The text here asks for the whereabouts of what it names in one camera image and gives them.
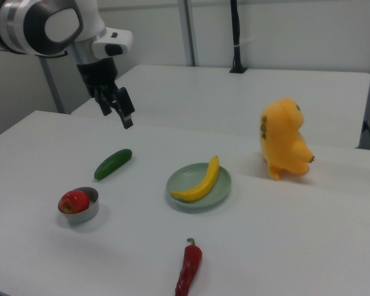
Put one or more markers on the red chili pepper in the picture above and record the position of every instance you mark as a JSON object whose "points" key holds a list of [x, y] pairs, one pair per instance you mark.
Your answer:
{"points": [[189, 265]]}

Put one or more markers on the grey aluminium frame post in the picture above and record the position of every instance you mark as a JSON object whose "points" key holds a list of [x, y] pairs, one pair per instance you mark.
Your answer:
{"points": [[188, 31], [54, 89]]}

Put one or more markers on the pale green plastic plate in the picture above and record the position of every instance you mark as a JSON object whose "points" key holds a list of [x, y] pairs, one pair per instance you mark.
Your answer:
{"points": [[185, 179]]}

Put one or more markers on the red apple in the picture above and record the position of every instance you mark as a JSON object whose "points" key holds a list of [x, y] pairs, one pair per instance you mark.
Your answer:
{"points": [[75, 200]]}

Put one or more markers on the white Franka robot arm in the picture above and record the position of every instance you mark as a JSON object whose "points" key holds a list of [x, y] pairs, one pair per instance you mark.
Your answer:
{"points": [[18, 24]]}

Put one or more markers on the orange plush toy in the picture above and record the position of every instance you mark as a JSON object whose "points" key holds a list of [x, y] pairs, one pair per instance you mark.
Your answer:
{"points": [[283, 138]]}

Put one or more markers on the yellow banana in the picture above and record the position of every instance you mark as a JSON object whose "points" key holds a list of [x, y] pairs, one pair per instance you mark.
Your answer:
{"points": [[206, 182]]}

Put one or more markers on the black camera pole with clamp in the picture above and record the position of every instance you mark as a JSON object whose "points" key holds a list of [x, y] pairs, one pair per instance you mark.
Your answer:
{"points": [[235, 31]]}

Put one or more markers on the green cucumber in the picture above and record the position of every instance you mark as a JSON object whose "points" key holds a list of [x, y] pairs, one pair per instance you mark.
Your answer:
{"points": [[112, 163]]}

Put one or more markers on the small round metal bowl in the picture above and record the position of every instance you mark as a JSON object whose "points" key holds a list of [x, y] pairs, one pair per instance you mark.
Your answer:
{"points": [[84, 217]]}

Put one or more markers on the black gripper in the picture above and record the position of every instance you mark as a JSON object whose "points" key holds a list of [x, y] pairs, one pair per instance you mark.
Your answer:
{"points": [[97, 75]]}

